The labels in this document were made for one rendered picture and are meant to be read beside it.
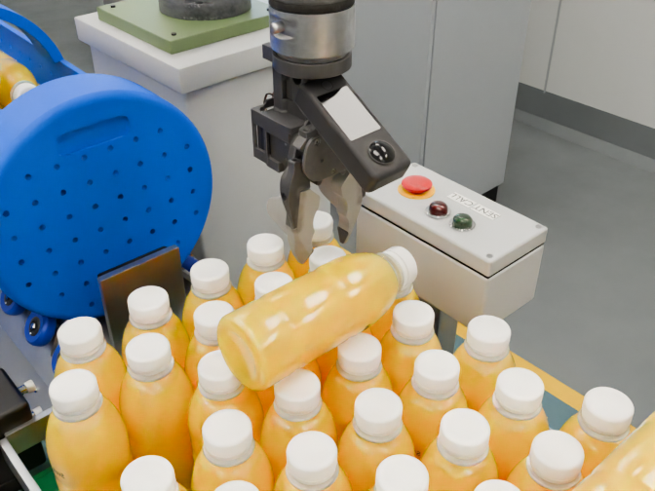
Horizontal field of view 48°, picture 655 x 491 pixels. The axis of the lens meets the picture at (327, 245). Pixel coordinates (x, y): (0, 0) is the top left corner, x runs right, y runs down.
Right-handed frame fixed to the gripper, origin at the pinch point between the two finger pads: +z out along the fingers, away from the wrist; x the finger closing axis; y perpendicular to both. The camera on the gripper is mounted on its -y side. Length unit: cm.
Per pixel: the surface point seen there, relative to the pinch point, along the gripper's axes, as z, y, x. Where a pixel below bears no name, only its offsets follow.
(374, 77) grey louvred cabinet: 52, 121, -127
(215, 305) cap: 1.5, 1.0, 13.2
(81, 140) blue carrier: -7.7, 23.4, 14.2
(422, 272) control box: 7.0, -3.4, -11.3
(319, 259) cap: 1.5, 0.3, 0.9
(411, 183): -0.3, 2.8, -15.4
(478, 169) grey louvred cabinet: 90, 99, -161
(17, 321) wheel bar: 17.8, 32.4, 23.7
